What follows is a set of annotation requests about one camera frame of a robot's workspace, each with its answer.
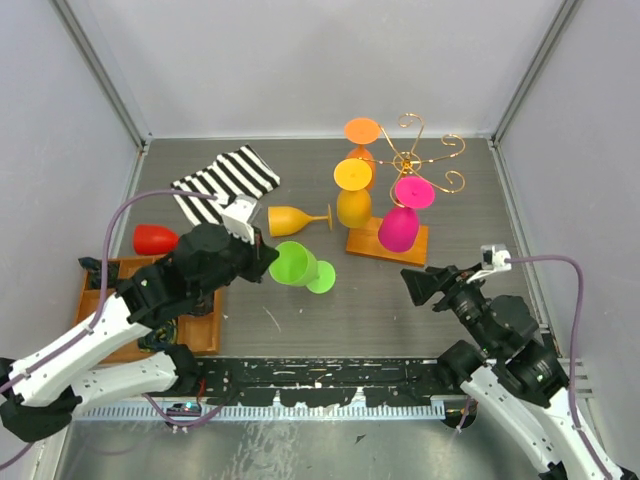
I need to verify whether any white slotted cable duct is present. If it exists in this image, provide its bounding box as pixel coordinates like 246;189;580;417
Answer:
80;401;446;421

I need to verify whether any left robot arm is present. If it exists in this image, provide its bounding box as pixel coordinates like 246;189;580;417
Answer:
1;224;279;443

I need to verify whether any red plastic wine glass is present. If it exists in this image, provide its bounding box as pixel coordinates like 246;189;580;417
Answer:
132;224;179;256

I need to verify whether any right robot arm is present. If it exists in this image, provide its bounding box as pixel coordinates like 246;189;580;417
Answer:
401;265;637;479

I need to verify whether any black white striped cloth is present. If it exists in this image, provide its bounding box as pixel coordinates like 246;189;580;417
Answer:
170;145;281;226

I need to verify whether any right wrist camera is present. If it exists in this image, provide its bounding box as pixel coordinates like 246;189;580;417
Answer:
468;244;512;283

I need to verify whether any yellow-orange plastic wine glass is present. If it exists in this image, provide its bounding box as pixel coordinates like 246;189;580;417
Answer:
334;158;373;228

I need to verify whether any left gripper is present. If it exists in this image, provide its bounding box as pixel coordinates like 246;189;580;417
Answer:
194;224;280;302

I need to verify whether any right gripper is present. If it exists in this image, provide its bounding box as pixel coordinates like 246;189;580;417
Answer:
399;261;498;354

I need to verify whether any rolled dark orange-floral tie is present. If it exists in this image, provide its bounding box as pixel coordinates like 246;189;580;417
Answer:
78;257;120;290

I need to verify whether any rolled blue-yellow tie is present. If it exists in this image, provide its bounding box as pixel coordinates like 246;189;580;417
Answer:
137;319;178;353

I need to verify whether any magenta plastic wine glass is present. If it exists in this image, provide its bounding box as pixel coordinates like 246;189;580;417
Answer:
378;176;435;253

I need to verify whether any wooden compartment tray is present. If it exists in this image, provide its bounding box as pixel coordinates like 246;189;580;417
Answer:
72;256;225;365

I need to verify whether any gold wire wine glass rack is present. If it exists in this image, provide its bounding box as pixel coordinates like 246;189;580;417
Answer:
334;113;466;267

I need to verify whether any green plastic wine glass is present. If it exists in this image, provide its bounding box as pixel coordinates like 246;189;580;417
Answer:
269;241;336;295

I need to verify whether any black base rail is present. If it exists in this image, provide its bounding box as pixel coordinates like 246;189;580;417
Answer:
183;357;463;408

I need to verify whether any yellow plastic wine glass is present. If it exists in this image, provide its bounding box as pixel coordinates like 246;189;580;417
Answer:
267;206;333;237

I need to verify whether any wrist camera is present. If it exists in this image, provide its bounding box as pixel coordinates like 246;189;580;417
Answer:
221;195;260;245
468;244;512;283

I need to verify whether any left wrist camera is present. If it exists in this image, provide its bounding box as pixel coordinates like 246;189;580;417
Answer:
221;195;260;245

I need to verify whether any orange plastic wine glass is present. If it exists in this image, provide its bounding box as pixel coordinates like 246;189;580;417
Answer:
344;117;381;171

